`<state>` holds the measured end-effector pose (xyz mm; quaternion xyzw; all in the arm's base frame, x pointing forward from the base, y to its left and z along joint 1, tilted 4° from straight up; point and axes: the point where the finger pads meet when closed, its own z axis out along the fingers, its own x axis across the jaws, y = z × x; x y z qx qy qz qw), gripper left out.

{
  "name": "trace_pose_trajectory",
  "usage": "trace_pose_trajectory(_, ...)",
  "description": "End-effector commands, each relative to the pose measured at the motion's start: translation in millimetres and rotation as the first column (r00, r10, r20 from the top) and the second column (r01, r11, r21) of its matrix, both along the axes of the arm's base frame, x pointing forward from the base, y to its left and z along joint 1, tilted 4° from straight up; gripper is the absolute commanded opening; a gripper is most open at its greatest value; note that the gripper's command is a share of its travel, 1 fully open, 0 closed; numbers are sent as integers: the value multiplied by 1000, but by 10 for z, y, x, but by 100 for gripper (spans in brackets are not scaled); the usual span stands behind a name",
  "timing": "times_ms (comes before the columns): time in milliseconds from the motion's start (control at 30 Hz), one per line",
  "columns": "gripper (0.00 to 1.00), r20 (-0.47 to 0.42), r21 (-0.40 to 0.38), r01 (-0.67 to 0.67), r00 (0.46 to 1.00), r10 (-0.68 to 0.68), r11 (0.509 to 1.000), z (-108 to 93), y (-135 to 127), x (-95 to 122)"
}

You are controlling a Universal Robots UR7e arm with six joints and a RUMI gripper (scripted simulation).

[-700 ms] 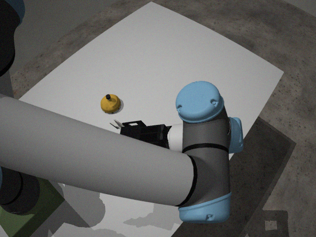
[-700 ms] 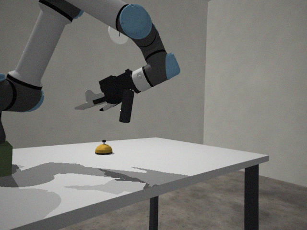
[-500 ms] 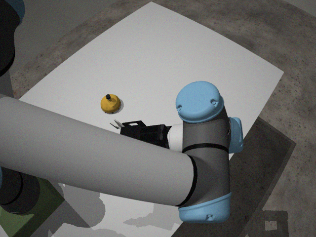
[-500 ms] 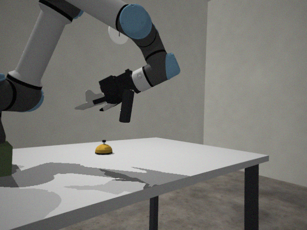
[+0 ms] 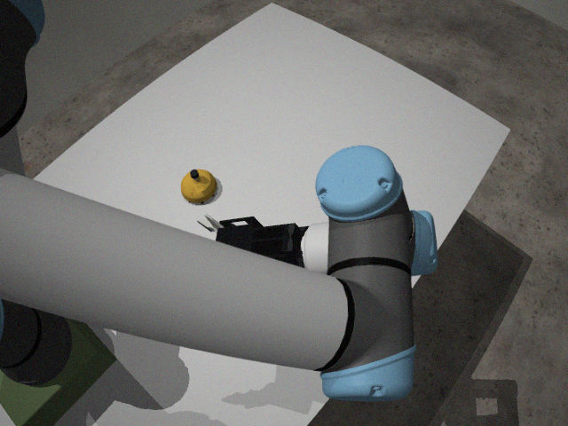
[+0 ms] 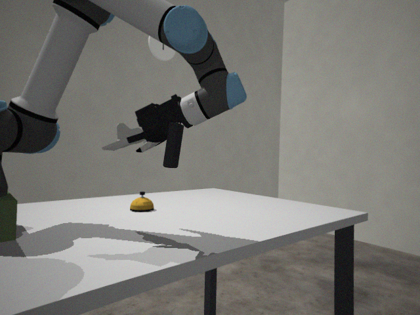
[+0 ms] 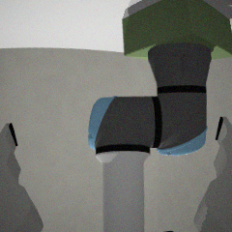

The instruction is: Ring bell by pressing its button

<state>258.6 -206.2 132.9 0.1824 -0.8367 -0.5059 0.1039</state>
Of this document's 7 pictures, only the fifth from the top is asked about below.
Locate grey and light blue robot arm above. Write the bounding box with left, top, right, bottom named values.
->
left=0, top=0, right=438, bottom=401

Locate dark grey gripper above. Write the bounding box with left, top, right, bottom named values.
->
left=198, top=215, right=309, bottom=268

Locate brass dome bell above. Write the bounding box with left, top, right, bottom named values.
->
left=181, top=170, right=217, bottom=204

